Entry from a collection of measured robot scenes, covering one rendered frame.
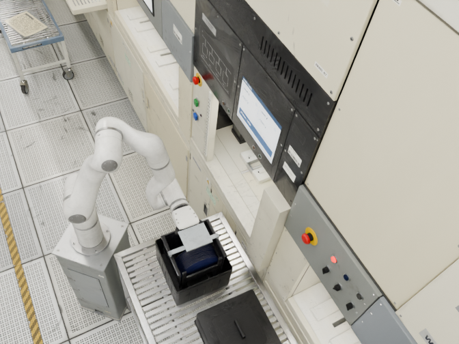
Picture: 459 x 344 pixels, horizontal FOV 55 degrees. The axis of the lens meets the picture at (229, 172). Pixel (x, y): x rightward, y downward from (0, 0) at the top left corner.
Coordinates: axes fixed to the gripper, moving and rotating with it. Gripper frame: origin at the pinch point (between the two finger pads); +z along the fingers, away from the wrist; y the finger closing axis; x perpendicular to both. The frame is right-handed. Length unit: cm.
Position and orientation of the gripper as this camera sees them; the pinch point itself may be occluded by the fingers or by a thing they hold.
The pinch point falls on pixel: (194, 237)
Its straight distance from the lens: 190.2
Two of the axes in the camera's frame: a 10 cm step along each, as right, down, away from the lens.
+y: -8.9, 2.9, -3.4
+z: 4.3, 7.5, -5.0
